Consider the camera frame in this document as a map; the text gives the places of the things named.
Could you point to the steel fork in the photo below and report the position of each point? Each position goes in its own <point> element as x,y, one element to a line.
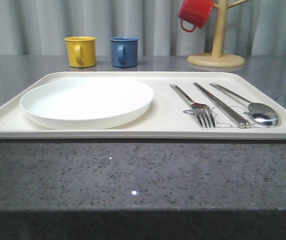
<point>202,112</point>

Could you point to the white round plate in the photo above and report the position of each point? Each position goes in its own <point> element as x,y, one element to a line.
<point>87,103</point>

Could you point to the steel spoon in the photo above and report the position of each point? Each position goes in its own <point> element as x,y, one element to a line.
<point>259,112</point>

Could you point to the cream rabbit serving tray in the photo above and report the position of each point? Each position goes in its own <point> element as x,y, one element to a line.
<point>169,115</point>

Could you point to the blue mug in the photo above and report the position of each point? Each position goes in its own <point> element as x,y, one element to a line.
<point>124,51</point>

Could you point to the yellow mug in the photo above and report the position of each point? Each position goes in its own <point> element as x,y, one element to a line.
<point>81,51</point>

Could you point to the wooden mug tree stand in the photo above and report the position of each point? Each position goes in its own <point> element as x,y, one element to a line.
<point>216,58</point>

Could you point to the red mug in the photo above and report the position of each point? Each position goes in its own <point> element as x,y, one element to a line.
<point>195,12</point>

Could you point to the grey curtain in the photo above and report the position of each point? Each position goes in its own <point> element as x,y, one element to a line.
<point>39,27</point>

